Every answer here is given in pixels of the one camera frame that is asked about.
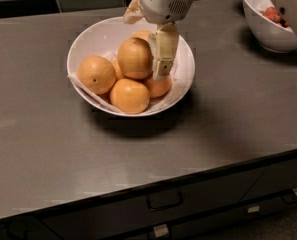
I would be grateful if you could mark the large white bowl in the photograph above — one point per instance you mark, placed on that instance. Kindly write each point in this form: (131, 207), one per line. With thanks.
(98, 37)

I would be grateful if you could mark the dark right drawer front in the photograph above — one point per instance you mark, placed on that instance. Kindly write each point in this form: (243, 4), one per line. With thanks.
(277, 177)

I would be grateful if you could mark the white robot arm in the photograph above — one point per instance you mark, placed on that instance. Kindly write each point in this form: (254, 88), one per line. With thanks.
(288, 8)

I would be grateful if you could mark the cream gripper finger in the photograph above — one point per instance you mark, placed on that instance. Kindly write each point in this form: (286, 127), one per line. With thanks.
(163, 44)
(133, 12)

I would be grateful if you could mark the white bowl with strawberries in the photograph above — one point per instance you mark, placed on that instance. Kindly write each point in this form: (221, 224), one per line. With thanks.
(266, 25)

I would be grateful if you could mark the dark upper drawer front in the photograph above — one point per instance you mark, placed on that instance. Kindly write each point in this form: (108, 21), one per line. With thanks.
(121, 213)

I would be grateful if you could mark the dark drawer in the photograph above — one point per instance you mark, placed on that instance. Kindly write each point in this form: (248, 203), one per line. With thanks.
(277, 177)
(121, 213)
(189, 227)

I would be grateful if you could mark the white rounded gripper body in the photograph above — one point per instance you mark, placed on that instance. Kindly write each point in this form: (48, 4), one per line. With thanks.
(163, 4)

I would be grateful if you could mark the dark lower drawer front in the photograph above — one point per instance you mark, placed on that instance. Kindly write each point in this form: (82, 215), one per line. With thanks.
(189, 227)

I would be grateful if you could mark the small hidden middle orange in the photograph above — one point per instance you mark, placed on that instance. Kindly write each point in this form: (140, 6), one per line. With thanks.
(119, 73)

